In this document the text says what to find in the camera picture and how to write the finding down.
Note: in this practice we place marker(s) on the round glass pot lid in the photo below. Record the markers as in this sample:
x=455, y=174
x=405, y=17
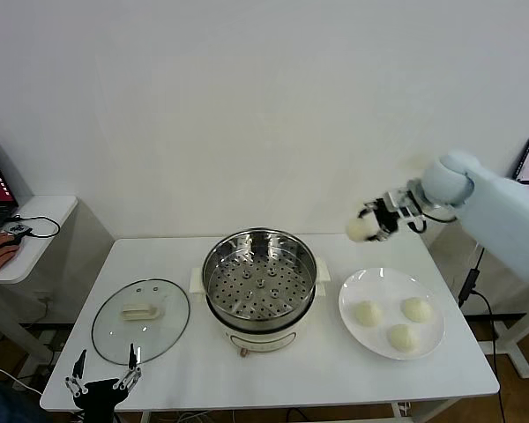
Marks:
x=141, y=313

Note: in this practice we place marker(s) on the cream electric cooker pot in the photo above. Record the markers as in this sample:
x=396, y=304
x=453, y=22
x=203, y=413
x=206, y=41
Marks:
x=264, y=339

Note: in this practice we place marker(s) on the dark blue person clothing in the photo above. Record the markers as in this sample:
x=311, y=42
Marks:
x=4, y=405

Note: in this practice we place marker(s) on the white wall socket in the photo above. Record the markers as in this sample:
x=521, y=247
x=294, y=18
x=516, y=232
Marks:
x=45, y=300

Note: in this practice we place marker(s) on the black computer mouse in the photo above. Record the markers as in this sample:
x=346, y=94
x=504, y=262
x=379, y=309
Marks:
x=11, y=242

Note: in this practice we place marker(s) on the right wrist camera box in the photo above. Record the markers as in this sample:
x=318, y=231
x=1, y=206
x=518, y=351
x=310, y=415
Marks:
x=403, y=202

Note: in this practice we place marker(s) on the white round plate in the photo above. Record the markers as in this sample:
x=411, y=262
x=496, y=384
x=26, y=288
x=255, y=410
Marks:
x=379, y=339

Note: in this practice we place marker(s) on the white steamed baozi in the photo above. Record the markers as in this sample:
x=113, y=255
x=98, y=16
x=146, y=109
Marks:
x=403, y=338
x=416, y=309
x=367, y=313
x=357, y=230

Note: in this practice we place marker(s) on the stainless steel steamer basket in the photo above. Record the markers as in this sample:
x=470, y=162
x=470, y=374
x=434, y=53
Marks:
x=260, y=286

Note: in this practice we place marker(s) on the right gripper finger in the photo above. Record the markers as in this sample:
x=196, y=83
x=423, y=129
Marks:
x=370, y=208
x=379, y=235

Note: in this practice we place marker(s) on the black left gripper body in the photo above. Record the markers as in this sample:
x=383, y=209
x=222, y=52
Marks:
x=100, y=401

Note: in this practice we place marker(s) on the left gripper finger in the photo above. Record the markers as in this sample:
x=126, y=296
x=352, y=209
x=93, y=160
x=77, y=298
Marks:
x=75, y=383
x=128, y=379

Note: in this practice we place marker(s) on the small QR code tag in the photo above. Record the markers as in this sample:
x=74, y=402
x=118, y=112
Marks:
x=17, y=229

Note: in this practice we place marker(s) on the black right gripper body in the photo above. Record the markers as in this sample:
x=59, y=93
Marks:
x=390, y=220

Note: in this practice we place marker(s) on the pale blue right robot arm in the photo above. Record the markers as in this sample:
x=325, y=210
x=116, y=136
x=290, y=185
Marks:
x=502, y=220

